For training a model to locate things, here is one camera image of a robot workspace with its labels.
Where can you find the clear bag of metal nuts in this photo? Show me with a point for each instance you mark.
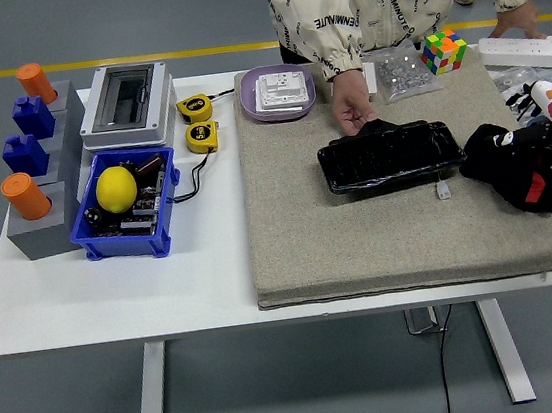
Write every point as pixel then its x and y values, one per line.
pixel 403 75

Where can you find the black rag with red patch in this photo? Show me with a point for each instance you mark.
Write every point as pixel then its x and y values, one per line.
pixel 504 173

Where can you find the white power strip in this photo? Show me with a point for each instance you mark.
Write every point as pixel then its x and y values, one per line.
pixel 519 51

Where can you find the black glossy panel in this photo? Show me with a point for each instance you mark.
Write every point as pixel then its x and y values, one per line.
pixel 391 157

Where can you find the person's right forearm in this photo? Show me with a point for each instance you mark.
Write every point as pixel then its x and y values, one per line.
pixel 347 82

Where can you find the white wall socket plate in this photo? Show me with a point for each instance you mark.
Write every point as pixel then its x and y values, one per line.
pixel 282 90

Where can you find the blue plastic bin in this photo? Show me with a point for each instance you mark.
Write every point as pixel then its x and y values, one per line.
pixel 119 243

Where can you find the metal under-table bracket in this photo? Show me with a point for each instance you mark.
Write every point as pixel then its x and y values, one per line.
pixel 423 322

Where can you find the white electrical enclosure box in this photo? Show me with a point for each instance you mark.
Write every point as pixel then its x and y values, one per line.
pixel 127 104

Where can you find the white table leg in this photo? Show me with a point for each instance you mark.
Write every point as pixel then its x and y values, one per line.
pixel 151 398
pixel 508 354

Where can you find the grey-brown mat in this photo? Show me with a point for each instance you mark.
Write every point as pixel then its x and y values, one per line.
pixel 360 236

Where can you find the person's left hand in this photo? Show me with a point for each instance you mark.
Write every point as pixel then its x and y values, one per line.
pixel 520 18

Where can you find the yellow lemon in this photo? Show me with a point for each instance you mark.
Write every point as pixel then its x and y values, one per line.
pixel 116 190

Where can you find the brown cylindrical capacitor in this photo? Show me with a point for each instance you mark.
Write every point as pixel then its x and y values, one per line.
pixel 150 164

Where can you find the blue plastic block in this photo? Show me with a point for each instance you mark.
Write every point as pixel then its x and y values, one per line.
pixel 25 156
pixel 33 118

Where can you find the dark circuit boards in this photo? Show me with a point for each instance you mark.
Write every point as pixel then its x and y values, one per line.
pixel 147 207

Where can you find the person's right hand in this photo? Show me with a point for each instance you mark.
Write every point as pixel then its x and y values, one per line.
pixel 352 109

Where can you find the orange cylinder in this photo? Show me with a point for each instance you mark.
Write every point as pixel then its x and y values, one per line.
pixel 25 197
pixel 35 82

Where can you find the white connector plug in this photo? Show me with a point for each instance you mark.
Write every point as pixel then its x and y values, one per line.
pixel 442 191

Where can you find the yellow tape measure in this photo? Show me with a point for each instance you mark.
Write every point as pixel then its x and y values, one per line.
pixel 193 108
pixel 202 137

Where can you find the grey stepped block holder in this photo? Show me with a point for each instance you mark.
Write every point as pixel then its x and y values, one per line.
pixel 43 240

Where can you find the clear plastic bags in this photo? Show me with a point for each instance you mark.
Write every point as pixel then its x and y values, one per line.
pixel 512 79

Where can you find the colourful puzzle cube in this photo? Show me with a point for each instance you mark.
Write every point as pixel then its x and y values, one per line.
pixel 443 52

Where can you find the purple tray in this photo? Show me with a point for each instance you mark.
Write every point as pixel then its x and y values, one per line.
pixel 249 104

